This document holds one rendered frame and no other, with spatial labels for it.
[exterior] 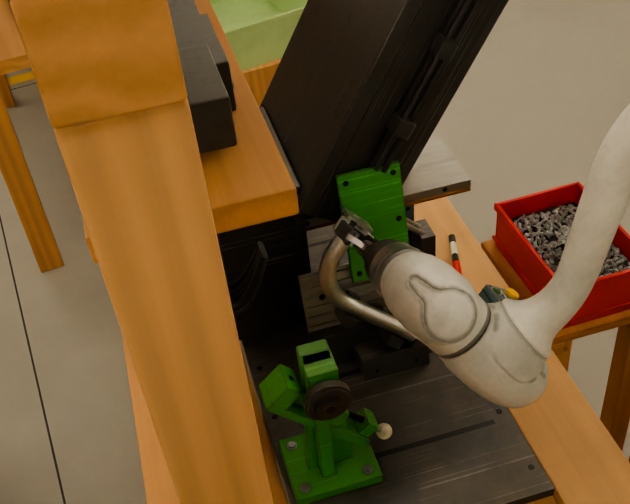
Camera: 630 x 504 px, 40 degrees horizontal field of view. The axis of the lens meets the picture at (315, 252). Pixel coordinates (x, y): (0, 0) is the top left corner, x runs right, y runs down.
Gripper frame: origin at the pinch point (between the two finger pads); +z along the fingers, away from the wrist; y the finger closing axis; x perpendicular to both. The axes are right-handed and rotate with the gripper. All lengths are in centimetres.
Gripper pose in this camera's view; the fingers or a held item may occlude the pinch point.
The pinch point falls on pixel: (353, 233)
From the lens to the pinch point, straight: 147.7
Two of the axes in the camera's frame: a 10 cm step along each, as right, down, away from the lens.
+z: -2.7, -2.8, 9.2
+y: -8.0, -4.7, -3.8
